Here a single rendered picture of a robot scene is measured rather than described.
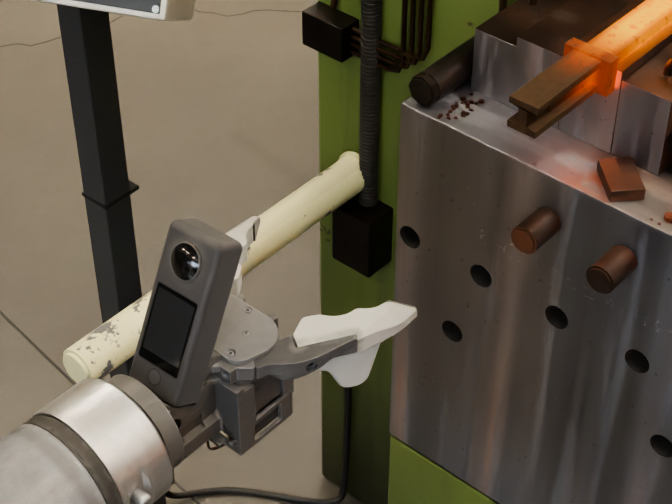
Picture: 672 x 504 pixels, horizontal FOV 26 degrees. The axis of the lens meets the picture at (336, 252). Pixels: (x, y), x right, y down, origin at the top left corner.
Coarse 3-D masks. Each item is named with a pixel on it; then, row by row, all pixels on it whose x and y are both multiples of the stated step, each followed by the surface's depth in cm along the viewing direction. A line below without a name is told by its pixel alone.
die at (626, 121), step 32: (544, 0) 133; (576, 0) 131; (608, 0) 131; (640, 0) 129; (480, 32) 129; (512, 32) 129; (544, 32) 127; (576, 32) 127; (480, 64) 131; (512, 64) 129; (544, 64) 126; (640, 64) 123; (608, 96) 123; (640, 96) 121; (576, 128) 127; (608, 128) 125; (640, 128) 123; (640, 160) 124
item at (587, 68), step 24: (648, 0) 128; (624, 24) 125; (648, 24) 125; (576, 48) 121; (600, 48) 122; (624, 48) 122; (552, 72) 119; (576, 72) 119; (600, 72) 120; (528, 96) 116; (552, 96) 116; (576, 96) 120; (528, 120) 116; (552, 120) 118
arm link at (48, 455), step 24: (24, 432) 88; (48, 432) 87; (72, 432) 87; (0, 456) 86; (24, 456) 86; (48, 456) 86; (72, 456) 86; (96, 456) 87; (0, 480) 85; (24, 480) 85; (48, 480) 85; (72, 480) 86; (96, 480) 87
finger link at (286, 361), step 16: (288, 336) 96; (352, 336) 96; (272, 352) 95; (288, 352) 95; (304, 352) 95; (320, 352) 95; (336, 352) 96; (352, 352) 97; (256, 368) 94; (272, 368) 95; (288, 368) 95; (304, 368) 95
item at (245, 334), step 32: (224, 320) 97; (256, 320) 97; (224, 352) 95; (256, 352) 95; (128, 384) 92; (224, 384) 95; (256, 384) 97; (288, 384) 99; (160, 416) 91; (192, 416) 96; (224, 416) 97; (256, 416) 98; (288, 416) 101; (192, 448) 96
